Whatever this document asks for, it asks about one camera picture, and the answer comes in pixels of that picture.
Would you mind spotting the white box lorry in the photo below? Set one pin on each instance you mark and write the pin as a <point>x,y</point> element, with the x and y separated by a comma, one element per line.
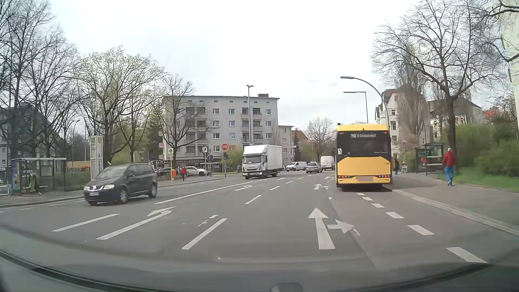
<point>261,161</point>

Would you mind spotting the traffic light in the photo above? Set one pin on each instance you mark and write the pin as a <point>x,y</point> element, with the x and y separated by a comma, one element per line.
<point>225,157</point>

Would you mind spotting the grey apartment building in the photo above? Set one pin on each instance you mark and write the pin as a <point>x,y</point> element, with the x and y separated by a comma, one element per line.
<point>227,125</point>

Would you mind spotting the silver car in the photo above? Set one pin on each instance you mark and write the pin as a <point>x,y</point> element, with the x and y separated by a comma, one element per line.
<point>314,167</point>
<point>296,166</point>

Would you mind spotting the grey asphalt road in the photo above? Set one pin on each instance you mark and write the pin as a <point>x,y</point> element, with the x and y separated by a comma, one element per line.
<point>275,211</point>

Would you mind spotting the white car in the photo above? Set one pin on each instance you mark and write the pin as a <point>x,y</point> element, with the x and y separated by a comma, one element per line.
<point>196,171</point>

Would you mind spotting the white van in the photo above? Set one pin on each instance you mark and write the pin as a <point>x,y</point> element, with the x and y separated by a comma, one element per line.
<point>327,162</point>

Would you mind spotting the person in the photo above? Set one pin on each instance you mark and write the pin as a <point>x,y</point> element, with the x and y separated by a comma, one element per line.
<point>34,183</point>
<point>396,165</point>
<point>449,166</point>
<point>183,172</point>

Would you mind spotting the yellow bus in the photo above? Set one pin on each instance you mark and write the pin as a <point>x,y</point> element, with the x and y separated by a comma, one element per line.
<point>363,156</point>

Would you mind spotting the road markings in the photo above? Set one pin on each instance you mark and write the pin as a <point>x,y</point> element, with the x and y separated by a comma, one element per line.
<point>323,235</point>

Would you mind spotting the car's own bonnet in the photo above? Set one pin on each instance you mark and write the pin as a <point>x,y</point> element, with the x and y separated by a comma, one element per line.
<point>259,280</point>

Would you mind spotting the dark blue minivan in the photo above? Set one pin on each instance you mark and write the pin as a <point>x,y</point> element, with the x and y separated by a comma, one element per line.
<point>121,183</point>

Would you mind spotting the white building with dark roof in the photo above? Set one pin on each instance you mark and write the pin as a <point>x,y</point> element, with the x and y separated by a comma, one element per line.
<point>399,117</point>

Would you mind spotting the advertising column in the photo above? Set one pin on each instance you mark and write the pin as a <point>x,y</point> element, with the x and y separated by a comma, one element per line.
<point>96,156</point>

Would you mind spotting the bus stop shelter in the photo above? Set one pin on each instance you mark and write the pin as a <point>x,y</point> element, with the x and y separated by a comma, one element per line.
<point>429,157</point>
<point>38,172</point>

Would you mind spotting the row of bare trees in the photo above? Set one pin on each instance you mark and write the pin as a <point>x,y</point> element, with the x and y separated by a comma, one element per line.
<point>81,105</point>

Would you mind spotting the large bare tree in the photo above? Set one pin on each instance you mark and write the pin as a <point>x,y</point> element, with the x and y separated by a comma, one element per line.
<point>446,73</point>

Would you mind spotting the green bushes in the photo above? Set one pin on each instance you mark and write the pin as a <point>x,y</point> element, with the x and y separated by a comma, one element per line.
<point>486,148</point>

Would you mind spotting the grass verge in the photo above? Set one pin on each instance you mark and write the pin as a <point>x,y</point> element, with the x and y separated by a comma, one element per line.
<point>488,178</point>

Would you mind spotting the straight lamp post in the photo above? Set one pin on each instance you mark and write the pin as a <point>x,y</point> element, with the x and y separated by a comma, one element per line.
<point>249,117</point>

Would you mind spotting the stop sign on post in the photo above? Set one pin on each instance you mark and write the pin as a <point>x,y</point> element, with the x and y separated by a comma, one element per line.
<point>225,151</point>

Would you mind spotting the curved lamp post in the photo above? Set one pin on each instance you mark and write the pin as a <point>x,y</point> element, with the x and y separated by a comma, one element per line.
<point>361,101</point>
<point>375,91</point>

